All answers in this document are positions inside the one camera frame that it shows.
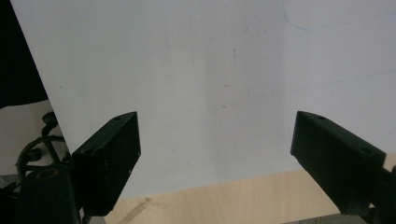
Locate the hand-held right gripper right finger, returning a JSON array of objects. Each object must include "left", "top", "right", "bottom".
[{"left": 290, "top": 110, "right": 388, "bottom": 217}]

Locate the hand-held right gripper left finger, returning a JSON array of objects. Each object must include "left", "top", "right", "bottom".
[{"left": 71, "top": 111, "right": 142, "bottom": 217}]

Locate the white paper sheet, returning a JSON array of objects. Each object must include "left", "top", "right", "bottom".
[{"left": 9, "top": 0, "right": 396, "bottom": 200}]

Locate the black cable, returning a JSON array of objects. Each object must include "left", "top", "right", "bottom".
[{"left": 15, "top": 111, "right": 72, "bottom": 183}]

